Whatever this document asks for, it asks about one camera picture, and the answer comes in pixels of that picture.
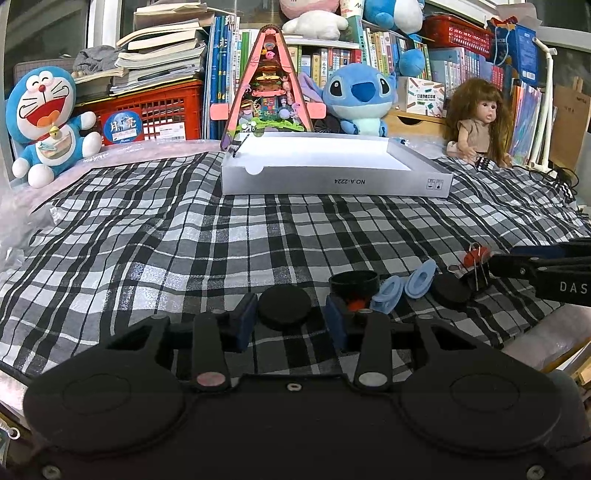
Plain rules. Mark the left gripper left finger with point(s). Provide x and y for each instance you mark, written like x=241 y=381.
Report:
x=216 y=333

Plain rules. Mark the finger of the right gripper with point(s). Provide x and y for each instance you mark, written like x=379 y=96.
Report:
x=574 y=248
x=535 y=267

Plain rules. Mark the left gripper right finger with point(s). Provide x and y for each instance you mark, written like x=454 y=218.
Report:
x=367 y=332

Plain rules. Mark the black round lid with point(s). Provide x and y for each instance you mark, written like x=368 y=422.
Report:
x=282 y=307

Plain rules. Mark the black binder clip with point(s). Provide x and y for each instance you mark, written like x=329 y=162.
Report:
x=478 y=277

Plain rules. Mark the red object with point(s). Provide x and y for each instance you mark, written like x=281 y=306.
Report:
x=476 y=254

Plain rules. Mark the black round disc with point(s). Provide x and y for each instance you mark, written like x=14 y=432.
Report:
x=449 y=291

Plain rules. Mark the light blue plastic clip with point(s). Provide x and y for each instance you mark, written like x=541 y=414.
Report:
x=389 y=295

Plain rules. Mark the black white plaid cloth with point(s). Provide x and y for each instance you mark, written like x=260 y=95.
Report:
x=161 y=237

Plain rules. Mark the white desk lamp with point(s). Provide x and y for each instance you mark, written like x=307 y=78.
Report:
x=539 y=158

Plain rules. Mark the brown haired baby doll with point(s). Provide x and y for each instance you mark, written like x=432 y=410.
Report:
x=479 y=124

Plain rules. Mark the wooden drawer box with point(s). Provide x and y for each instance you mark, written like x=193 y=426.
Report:
x=404 y=124

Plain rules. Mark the binder clip on box corner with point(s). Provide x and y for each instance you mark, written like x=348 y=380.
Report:
x=238 y=145

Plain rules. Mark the white colourful pencil box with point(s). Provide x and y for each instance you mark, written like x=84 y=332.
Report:
x=421 y=97

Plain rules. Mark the white shallow cardboard box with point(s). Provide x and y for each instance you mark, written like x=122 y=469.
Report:
x=331 y=164

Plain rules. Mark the blue gift bag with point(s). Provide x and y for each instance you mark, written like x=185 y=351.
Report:
x=513 y=44

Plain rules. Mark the pink bubble wrap sheet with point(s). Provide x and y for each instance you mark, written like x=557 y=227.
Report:
x=24 y=210

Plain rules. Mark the red plastic crate left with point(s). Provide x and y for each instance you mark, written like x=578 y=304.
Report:
x=168 y=112

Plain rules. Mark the blue Stitch plush toy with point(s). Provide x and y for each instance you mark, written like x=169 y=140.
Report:
x=358 y=95

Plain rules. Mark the pink triangular diorama house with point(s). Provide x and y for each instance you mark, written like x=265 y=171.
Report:
x=269 y=96

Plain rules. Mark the red plastic basket right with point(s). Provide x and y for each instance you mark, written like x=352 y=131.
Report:
x=447 y=31

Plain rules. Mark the blue white plush toy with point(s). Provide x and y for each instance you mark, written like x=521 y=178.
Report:
x=404 y=17

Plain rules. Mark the Doraemon plush toy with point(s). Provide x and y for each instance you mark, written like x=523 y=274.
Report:
x=39 y=118

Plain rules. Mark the stack of books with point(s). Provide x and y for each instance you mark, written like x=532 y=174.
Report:
x=167 y=43

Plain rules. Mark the pink white bunny plush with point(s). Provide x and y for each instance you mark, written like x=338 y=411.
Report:
x=313 y=19

